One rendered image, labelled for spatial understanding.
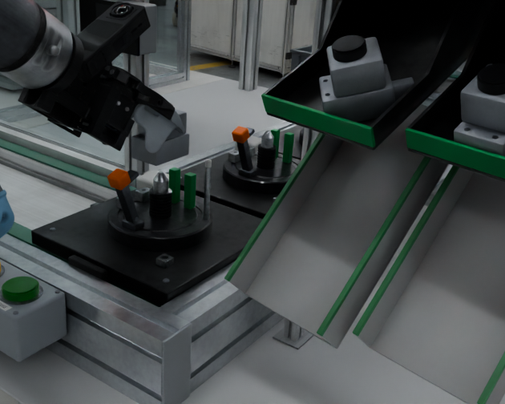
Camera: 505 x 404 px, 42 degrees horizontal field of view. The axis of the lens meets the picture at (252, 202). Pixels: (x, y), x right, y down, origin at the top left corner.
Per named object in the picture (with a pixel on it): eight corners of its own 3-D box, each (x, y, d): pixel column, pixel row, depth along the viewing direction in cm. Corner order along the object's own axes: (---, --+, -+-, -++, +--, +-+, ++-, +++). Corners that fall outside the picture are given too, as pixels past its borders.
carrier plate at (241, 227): (167, 309, 75) (167, 292, 74) (31, 243, 87) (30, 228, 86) (280, 237, 93) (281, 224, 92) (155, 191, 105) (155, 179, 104)
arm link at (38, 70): (7, -3, 65) (62, 7, 61) (40, 21, 69) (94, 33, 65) (-25, 65, 64) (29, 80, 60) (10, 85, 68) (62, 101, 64)
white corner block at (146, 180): (157, 208, 99) (157, 183, 98) (135, 200, 102) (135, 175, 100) (177, 199, 103) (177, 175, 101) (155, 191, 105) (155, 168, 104)
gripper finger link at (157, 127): (167, 164, 83) (113, 135, 76) (186, 122, 83) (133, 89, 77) (183, 169, 81) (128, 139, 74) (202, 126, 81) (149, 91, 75)
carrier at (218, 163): (285, 234, 94) (293, 152, 89) (161, 189, 106) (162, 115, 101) (361, 187, 113) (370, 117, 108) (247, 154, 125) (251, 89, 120)
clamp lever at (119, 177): (133, 227, 83) (117, 180, 78) (122, 222, 84) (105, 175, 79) (151, 209, 85) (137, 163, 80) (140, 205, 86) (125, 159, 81)
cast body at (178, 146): (156, 167, 82) (156, 112, 79) (131, 158, 84) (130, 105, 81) (199, 151, 88) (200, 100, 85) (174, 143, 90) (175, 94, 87)
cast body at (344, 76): (327, 129, 60) (313, 63, 56) (323, 103, 64) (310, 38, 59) (419, 111, 59) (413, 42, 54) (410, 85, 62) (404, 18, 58)
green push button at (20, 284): (18, 313, 72) (16, 297, 71) (-5, 300, 74) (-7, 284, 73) (47, 298, 75) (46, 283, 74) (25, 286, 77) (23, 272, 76)
